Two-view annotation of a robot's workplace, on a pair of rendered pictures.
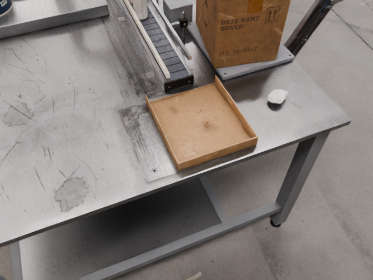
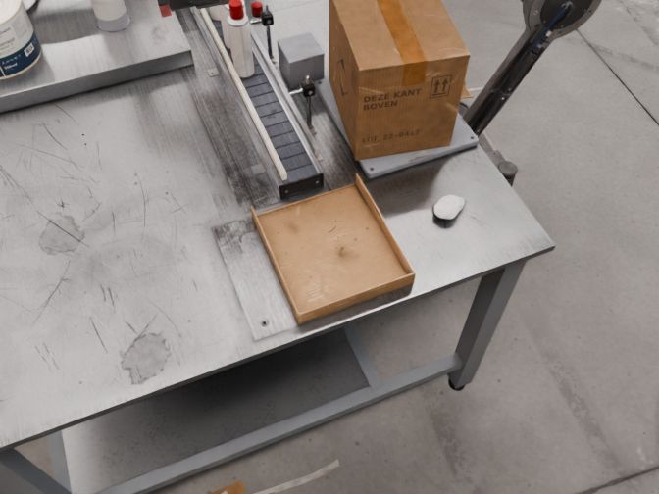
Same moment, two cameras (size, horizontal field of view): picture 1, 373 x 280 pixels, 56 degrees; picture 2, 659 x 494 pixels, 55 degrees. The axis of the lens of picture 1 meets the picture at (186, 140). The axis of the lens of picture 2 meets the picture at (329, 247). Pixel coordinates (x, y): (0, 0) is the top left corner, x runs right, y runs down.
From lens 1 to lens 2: 27 cm
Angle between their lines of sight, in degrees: 3
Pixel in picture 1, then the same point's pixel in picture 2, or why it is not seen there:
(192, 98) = (321, 208)
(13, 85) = (50, 187)
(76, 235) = (147, 406)
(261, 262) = (431, 445)
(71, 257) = (140, 439)
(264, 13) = (429, 84)
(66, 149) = (135, 289)
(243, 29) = (398, 107)
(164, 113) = (278, 233)
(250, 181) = (419, 317)
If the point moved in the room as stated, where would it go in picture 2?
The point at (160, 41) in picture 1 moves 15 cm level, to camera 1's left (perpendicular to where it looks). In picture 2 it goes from (274, 117) to (213, 117)
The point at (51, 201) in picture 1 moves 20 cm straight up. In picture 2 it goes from (117, 369) to (84, 319)
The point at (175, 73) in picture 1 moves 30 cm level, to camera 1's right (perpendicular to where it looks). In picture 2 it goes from (296, 171) to (427, 171)
